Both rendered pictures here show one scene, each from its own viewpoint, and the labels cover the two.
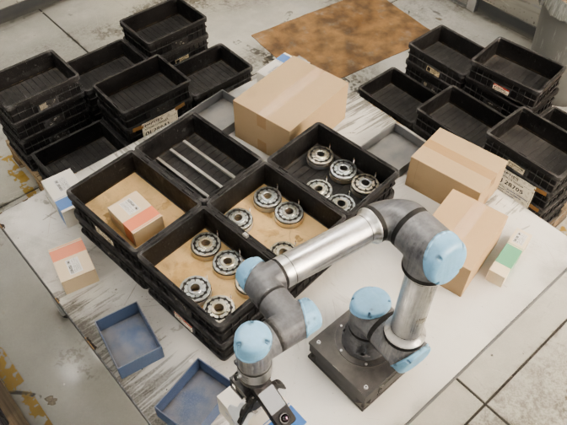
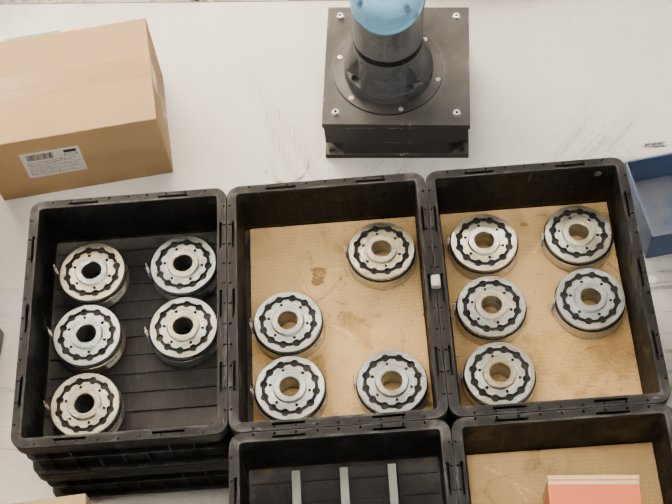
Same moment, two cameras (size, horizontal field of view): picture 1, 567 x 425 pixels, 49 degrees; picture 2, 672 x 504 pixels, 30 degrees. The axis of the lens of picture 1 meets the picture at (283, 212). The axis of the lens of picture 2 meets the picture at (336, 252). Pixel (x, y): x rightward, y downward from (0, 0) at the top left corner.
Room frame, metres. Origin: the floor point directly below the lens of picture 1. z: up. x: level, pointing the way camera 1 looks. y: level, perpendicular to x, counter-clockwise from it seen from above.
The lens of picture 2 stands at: (1.92, 0.69, 2.50)
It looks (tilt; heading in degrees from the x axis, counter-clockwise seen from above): 60 degrees down; 231
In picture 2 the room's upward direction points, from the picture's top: 7 degrees counter-clockwise
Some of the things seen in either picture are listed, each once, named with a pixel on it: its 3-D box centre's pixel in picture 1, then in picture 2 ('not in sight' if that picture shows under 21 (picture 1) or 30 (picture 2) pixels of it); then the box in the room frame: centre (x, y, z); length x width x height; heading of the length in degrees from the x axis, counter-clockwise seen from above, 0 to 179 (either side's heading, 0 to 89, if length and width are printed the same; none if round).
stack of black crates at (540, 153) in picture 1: (526, 174); not in sight; (2.13, -1.18, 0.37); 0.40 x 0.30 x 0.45; 42
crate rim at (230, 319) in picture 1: (211, 263); (540, 283); (1.18, 0.23, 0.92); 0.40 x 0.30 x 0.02; 47
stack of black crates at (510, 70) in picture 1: (506, 98); not in sight; (2.70, -1.21, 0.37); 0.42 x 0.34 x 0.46; 42
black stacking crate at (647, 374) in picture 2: (212, 272); (538, 300); (1.18, 0.23, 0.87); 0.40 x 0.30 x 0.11; 47
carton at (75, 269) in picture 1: (73, 265); not in sight; (1.29, 0.74, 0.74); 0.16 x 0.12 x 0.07; 30
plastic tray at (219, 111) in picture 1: (216, 117); not in sight; (2.11, 0.30, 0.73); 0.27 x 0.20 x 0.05; 138
